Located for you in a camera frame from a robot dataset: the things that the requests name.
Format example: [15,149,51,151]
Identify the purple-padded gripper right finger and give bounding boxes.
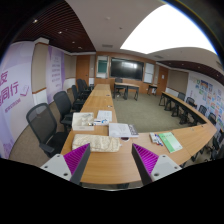
[132,143,181,185]

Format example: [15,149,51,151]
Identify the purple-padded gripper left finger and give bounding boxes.
[41,144,90,185]

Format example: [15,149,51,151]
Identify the cream folded towel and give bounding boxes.
[72,134,120,152]

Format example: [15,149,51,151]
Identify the pens beside green booklet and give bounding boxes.
[149,132,163,145]

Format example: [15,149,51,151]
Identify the black mesh office chair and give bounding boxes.
[26,103,68,158]

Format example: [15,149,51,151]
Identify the green booklet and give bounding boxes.
[159,132,182,153]

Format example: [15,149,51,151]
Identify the long wooden conference table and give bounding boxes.
[60,83,218,186]

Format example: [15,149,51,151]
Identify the white book stack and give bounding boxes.
[109,123,139,138]

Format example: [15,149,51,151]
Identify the white open cardboard box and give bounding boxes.
[72,112,94,131]

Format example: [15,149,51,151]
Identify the white paper sheets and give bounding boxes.
[97,110,112,122]

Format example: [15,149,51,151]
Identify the right curved wooden table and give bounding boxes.
[159,92,216,126]

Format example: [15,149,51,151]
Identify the small desk under screen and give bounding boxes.
[113,82,140,101]

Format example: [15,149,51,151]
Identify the large black wall screen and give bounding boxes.
[110,58,144,81]

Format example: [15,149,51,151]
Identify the purple wall banner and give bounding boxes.
[0,41,35,159]

